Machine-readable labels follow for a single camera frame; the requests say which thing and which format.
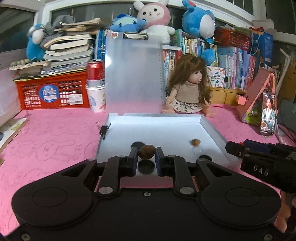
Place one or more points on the translucent plastic clipboard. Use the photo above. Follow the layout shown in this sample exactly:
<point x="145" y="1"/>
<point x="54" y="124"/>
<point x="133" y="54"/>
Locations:
<point x="134" y="73"/>

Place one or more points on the brown-haired baby doll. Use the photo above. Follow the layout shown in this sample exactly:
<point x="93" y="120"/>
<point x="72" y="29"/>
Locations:
<point x="189" y="88"/>

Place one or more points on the pink blanket with bunnies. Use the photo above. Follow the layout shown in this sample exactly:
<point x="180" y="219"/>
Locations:
<point x="54" y="139"/>

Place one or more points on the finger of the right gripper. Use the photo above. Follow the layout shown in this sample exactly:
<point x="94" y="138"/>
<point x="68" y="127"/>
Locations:
<point x="268" y="147"/>
<point x="239" y="150"/>

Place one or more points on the red plastic basket right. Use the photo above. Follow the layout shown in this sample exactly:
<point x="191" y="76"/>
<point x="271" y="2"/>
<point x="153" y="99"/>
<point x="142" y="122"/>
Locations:
<point x="230" y="38"/>

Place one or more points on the person's right hand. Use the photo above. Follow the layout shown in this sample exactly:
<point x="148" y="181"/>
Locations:
<point x="284" y="213"/>

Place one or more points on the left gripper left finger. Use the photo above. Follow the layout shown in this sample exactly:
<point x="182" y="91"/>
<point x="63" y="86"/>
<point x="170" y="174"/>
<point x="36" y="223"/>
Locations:
<point x="116" y="168"/>

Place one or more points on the blue plush right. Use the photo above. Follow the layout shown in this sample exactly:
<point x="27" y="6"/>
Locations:
<point x="200" y="23"/>

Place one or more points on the white paper cup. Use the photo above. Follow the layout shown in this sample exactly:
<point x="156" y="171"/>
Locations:
<point x="96" y="94"/>

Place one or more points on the pink white bunny plush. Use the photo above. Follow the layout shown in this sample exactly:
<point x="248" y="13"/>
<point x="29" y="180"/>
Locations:
<point x="157" y="17"/>

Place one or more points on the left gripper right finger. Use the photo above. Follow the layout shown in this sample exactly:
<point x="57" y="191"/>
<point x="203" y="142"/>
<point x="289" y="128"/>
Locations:
<point x="175" y="167"/>

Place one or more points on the book at left edge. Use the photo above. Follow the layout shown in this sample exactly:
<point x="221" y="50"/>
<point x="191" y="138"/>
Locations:
<point x="9" y="130"/>

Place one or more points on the grey cardboard box tray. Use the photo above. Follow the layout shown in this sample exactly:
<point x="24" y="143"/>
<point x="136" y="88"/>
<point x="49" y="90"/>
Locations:
<point x="171" y="132"/>

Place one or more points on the wooden drawer box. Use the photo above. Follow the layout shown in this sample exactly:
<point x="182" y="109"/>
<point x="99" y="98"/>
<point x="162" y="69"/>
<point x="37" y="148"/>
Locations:
<point x="225" y="96"/>

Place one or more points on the red plastic crate left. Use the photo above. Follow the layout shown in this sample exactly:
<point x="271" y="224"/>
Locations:
<point x="56" y="91"/>

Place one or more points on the blue white plush left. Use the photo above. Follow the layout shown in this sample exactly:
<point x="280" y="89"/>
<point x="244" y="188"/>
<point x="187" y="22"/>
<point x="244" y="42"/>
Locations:
<point x="34" y="51"/>

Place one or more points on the black binder clip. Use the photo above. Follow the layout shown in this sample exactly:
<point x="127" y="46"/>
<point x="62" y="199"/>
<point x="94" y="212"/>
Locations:
<point x="103" y="130"/>

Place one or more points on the blue star plush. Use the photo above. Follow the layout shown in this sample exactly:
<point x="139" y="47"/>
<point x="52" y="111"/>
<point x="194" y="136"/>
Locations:
<point x="127" y="23"/>

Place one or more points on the clear bottle red ribbon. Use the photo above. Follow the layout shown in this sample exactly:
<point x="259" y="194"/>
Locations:
<point x="198" y="149"/>

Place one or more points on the smartphone with lit screen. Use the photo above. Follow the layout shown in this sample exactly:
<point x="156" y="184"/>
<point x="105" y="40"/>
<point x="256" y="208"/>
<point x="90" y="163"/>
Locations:
<point x="268" y="116"/>

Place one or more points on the stack of books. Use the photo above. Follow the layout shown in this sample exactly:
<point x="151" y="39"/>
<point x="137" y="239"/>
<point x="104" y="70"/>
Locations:
<point x="68" y="46"/>

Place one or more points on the red soda can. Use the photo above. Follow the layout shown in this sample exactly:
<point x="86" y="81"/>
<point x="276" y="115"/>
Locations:
<point x="95" y="70"/>

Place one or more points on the blue gift bag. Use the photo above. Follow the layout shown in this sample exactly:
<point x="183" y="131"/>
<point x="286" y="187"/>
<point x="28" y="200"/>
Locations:
<point x="262" y="40"/>

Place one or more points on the row of upright books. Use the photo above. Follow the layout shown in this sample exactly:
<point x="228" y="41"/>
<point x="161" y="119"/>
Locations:
<point x="238" y="64"/>

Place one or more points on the pocket label printer box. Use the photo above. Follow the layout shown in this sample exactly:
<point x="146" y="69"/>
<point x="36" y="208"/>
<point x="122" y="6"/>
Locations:
<point x="216" y="76"/>

